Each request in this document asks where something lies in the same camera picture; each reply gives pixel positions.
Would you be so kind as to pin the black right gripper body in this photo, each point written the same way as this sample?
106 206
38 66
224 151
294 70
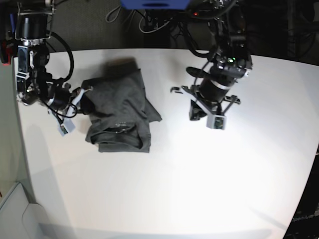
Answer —
60 99

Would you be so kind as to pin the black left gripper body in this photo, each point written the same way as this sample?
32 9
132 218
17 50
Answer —
215 88

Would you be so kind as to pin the dark grey t-shirt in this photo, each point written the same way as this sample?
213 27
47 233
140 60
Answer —
120 121

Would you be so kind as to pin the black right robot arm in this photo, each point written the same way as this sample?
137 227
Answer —
33 82

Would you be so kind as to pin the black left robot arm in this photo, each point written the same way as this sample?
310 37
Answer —
228 59

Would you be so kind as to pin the red clamp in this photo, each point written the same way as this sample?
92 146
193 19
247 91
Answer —
5 53

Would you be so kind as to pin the black power strip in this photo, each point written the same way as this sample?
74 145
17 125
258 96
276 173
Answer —
198 14

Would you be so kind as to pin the blue box overhead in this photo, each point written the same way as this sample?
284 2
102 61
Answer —
155 4

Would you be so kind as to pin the grey tray corner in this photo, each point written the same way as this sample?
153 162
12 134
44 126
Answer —
20 219

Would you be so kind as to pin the blue tool handle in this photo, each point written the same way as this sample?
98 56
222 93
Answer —
12 27

